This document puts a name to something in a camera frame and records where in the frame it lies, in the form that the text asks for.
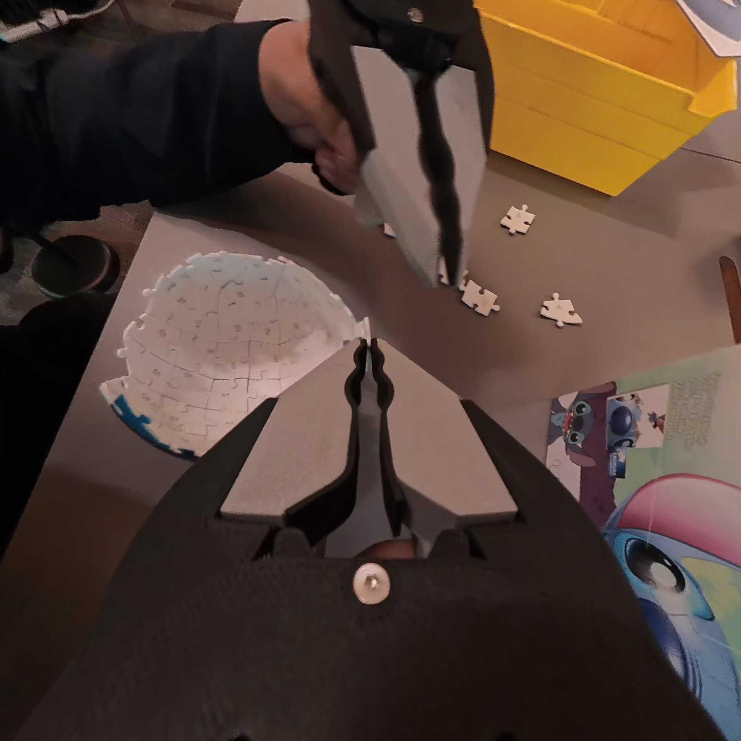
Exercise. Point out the person's left hand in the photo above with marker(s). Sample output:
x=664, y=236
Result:
x=295, y=87

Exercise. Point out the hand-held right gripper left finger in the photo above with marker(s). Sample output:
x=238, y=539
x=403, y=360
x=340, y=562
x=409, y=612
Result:
x=289, y=451

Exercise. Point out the cartoon printed puzzle box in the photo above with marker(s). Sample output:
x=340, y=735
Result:
x=654, y=492

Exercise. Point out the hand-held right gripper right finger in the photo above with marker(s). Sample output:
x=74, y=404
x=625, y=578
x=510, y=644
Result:
x=446, y=457

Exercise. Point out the dark round base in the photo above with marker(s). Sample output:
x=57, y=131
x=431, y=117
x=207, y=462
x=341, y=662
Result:
x=72, y=266

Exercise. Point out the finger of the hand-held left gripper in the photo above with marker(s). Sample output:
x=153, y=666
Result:
x=393, y=173
x=466, y=144

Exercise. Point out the white puzzle piece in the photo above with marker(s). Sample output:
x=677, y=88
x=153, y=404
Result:
x=480, y=297
x=366, y=331
x=560, y=310
x=442, y=273
x=518, y=219
x=389, y=230

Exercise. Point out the blue white puzzle ball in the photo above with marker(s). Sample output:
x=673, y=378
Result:
x=220, y=347

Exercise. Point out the brown wooden stick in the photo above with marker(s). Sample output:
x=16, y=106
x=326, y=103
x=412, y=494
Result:
x=730, y=301

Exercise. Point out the white blue printed card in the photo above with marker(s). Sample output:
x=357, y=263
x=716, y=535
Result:
x=712, y=23

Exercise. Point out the person's left forearm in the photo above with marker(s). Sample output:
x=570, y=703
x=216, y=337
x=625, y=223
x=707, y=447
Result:
x=144, y=116

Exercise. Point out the yellow plastic storage bin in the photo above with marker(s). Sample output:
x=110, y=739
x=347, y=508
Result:
x=579, y=104

